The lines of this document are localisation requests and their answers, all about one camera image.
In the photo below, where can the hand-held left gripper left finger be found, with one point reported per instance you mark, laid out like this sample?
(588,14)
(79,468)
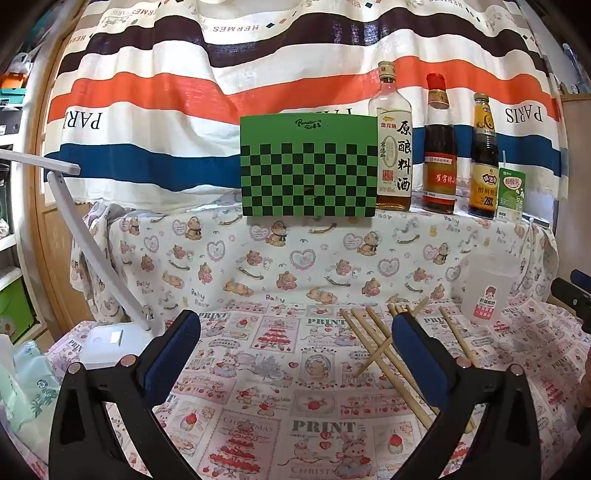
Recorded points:
(173,357)

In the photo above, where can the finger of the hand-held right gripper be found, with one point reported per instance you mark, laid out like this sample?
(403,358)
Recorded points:
(582,278)
(572,297)

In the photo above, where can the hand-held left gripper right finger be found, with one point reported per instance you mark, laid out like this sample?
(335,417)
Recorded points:
(422,364)

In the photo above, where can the translucent plastic cup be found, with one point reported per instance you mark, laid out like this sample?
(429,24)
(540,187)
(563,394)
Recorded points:
(489,295)

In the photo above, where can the white desk lamp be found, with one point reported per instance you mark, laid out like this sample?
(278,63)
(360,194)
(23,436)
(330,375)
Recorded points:
(104,348)

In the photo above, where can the beige cabinet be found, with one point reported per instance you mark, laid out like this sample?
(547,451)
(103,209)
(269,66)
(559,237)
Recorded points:
(575,184)

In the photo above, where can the strawberry print tablecloth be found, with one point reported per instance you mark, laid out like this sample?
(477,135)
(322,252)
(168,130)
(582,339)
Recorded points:
(277,369)

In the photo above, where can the green milk carton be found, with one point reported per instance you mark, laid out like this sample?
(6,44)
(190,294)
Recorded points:
(510,198)

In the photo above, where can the bear print cloth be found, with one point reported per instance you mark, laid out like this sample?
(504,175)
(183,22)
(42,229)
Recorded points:
(231,258)

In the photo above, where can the dark vinegar bottle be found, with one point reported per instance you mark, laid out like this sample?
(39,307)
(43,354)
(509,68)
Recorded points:
(484,184)

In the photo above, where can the light green plastic bag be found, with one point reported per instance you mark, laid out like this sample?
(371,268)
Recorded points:
(32,383)

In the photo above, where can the wooden cabinet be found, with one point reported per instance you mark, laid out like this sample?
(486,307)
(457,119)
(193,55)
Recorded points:
(60,258)

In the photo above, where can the red cap sauce bottle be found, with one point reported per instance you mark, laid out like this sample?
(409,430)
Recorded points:
(439,152)

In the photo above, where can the clear cooking wine bottle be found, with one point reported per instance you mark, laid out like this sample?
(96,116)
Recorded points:
(392,157)

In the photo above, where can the green checkered box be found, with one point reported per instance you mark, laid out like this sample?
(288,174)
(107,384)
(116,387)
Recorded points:
(309,184)

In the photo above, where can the cluttered storage shelf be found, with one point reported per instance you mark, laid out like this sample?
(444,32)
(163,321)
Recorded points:
(14,115)

